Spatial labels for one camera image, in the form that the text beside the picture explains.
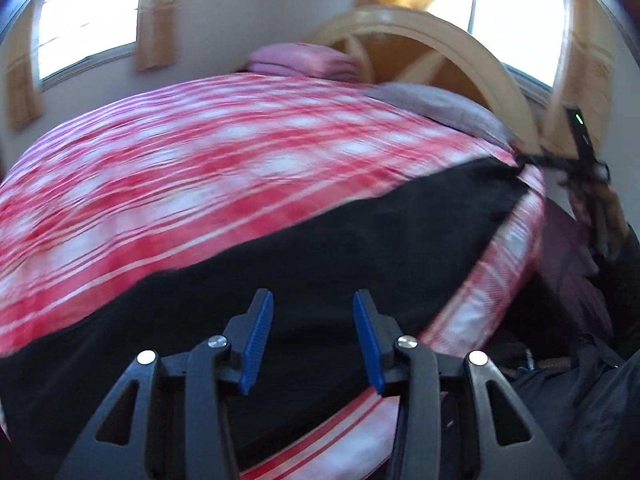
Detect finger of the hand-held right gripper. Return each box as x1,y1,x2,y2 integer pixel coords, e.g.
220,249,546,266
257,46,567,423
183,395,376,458
515,152,582,172

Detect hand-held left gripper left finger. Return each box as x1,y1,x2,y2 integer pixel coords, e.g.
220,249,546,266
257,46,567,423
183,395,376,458
55,288,275,480

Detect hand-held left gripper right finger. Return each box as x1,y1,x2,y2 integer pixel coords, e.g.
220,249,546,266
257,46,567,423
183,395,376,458
352,290,573,480

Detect black pants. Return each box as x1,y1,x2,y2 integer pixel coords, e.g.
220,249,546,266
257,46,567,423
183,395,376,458
0,157,531,467

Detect person's right hand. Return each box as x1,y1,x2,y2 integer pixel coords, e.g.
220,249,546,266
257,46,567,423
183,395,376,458
570,177,632,262

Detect beige patterned curtain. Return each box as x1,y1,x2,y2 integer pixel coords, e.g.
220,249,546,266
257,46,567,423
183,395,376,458
4,0,45,132
134,0,179,73
552,0,615,158

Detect grey striped pillow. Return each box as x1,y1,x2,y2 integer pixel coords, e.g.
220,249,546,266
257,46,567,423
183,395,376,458
367,82,517,150

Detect window behind headboard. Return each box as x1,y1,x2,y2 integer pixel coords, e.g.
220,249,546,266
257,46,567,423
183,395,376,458
467,0,567,90

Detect cream wooden headboard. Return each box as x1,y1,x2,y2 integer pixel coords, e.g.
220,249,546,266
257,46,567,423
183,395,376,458
307,4,576,161

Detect red plaid bed sheet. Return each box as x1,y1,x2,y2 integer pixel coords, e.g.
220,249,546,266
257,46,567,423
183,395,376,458
0,72,548,480

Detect person's dark clothing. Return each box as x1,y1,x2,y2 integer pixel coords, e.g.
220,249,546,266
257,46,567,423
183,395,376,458
487,200,640,480

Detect pink folded blanket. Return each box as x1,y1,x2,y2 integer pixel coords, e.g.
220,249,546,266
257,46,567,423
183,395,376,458
247,42,362,82

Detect window with beige curtains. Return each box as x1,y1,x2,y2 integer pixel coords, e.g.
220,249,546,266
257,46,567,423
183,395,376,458
34,0,142,88

